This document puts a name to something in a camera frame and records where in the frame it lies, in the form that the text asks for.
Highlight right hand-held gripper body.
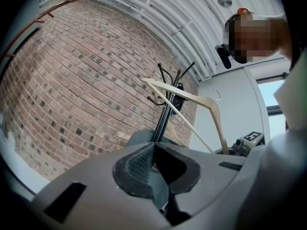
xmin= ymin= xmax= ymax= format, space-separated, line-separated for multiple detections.
xmin=231 ymin=131 xmax=266 ymax=158

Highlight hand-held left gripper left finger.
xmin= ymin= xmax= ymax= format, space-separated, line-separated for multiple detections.
xmin=31 ymin=142 xmax=172 ymax=230

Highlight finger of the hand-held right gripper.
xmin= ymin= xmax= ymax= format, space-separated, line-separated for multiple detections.
xmin=214 ymin=148 xmax=233 ymax=156

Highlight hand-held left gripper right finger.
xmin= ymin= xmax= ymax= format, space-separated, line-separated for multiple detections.
xmin=153 ymin=142 xmax=251 ymax=230

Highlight light wooden hanger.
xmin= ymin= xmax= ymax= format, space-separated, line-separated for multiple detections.
xmin=141 ymin=77 xmax=230 ymax=156
xmin=165 ymin=123 xmax=190 ymax=148

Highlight black coat rack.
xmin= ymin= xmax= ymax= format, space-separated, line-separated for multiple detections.
xmin=146 ymin=61 xmax=196 ymax=145

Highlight glass window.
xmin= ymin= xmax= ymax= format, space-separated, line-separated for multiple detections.
xmin=256 ymin=73 xmax=290 ymax=138

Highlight person's head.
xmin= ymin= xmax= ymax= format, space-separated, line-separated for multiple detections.
xmin=224 ymin=7 xmax=295 ymax=66

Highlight round silver ceiling fixture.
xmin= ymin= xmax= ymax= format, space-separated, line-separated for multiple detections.
xmin=216 ymin=0 xmax=233 ymax=9

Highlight white ceiling pipes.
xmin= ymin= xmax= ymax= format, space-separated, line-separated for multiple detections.
xmin=83 ymin=0 xmax=218 ymax=81

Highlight black head camera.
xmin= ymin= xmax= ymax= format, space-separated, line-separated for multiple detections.
xmin=214 ymin=43 xmax=233 ymax=70

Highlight red metal rail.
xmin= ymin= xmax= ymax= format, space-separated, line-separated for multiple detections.
xmin=0 ymin=0 xmax=83 ymax=65

